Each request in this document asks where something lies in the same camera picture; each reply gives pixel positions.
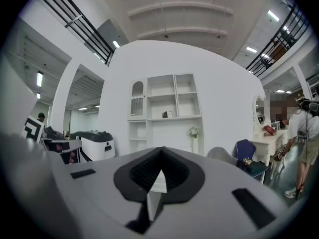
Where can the white shelf cabinet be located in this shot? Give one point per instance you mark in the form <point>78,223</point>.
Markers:
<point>187,101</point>

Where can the rectangular ceiling light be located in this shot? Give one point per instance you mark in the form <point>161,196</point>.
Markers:
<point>39,79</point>
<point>115,44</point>
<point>273,15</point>
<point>251,49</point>

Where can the white shelf compartment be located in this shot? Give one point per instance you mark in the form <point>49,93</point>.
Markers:
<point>159,106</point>

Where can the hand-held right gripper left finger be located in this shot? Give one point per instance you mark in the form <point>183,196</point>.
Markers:
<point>99,188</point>

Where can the red book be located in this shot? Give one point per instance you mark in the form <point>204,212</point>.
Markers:
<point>270,130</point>

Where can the person's left hand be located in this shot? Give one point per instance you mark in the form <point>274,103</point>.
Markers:
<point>72,155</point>

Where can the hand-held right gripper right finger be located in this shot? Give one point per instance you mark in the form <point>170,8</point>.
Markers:
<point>219,188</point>

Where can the oval white mirror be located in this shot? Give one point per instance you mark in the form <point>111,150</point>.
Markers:
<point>259,113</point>

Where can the white ribbed glass cabinet door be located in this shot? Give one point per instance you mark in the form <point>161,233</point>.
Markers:
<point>137,101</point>

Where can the small flower bunch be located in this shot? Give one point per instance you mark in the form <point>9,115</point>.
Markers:
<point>247,161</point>

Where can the white vanity table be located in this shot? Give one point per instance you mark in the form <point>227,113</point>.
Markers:
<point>266,146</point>

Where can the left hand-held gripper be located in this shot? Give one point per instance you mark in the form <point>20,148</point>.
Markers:
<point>32,129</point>

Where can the grey chair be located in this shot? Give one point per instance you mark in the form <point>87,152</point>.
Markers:
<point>221,154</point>

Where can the white ribbed vase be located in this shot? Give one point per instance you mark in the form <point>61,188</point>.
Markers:
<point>195,144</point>

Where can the white and black robot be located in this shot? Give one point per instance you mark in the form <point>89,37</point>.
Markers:
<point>94,146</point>

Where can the black railing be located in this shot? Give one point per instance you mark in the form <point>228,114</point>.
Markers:
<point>82,26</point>
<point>281,43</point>

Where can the blue chair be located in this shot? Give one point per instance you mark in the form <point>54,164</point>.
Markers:
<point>245,149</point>

